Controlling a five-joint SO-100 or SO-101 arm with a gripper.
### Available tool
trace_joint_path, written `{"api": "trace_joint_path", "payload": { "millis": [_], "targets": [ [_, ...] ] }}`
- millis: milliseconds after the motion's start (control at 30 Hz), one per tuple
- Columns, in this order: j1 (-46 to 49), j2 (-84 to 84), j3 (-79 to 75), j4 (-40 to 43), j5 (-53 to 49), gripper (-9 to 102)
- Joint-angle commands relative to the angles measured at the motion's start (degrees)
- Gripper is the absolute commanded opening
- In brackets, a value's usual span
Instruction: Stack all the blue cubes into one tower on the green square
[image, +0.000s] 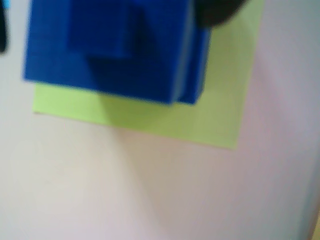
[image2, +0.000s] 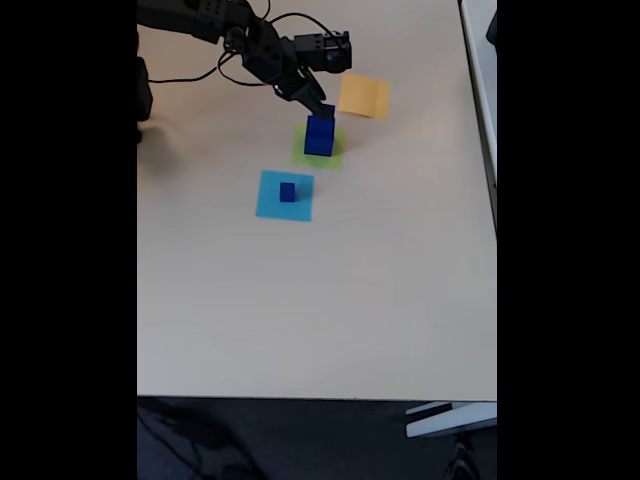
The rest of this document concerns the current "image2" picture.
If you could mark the light blue paper square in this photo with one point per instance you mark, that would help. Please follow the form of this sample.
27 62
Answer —
270 205

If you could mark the white table foot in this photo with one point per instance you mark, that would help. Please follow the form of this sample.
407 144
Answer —
450 419

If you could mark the medium blue cube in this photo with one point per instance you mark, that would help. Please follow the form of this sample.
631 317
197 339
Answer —
331 111

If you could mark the large blue cube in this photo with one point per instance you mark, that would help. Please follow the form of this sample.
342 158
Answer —
318 140

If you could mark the yellow paper square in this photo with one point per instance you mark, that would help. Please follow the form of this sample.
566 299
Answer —
360 95

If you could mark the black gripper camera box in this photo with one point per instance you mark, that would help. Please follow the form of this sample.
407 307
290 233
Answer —
325 50

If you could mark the small blue cube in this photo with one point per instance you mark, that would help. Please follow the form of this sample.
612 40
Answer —
287 192

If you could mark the green paper square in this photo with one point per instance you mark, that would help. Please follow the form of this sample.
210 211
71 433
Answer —
300 157

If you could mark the dark object beside table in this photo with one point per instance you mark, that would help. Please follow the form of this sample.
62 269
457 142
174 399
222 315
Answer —
493 30

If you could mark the white neighbouring table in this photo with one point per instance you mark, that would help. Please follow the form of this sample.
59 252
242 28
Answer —
482 75

